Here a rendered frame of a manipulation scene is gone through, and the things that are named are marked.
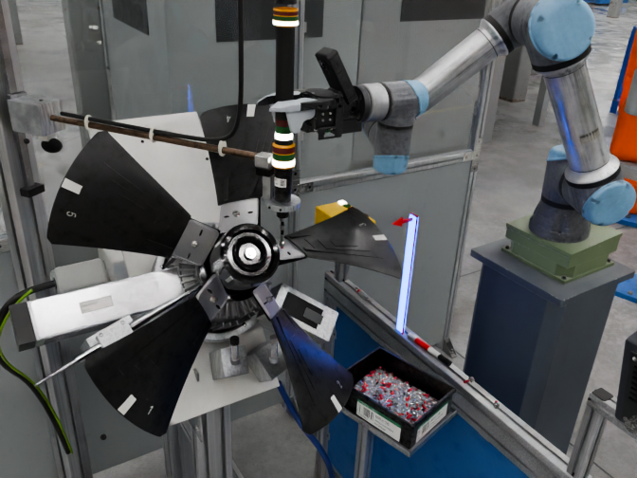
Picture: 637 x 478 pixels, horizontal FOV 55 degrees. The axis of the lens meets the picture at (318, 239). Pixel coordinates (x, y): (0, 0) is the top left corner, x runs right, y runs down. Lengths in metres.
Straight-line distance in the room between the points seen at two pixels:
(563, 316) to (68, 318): 1.15
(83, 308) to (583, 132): 1.07
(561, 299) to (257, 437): 1.37
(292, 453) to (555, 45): 1.73
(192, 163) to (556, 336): 1.01
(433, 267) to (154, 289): 1.65
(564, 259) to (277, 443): 1.35
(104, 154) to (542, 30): 0.84
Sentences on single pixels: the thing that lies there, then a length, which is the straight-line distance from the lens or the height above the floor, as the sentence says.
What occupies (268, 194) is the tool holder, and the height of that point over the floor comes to 1.31.
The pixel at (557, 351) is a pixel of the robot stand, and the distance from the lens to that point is 1.72.
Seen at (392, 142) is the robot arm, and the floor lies 1.38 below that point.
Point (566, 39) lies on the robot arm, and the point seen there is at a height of 1.60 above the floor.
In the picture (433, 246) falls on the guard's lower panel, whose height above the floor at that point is 0.60.
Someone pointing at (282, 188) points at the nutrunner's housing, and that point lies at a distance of 1.17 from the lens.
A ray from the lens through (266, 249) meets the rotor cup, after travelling 1.16.
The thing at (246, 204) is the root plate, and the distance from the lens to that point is 1.23.
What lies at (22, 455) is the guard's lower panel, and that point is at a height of 0.24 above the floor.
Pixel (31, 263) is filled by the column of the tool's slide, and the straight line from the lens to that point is 1.70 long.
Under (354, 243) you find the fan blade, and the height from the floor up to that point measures 1.17.
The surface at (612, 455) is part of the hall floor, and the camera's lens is 2.75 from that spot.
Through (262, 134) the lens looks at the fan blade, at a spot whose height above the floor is 1.38.
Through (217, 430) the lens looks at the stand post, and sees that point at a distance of 1.56.
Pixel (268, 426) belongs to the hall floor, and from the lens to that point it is 2.54.
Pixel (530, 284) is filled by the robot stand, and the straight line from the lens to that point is 1.62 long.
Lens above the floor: 1.77
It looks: 27 degrees down
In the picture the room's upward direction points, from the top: 3 degrees clockwise
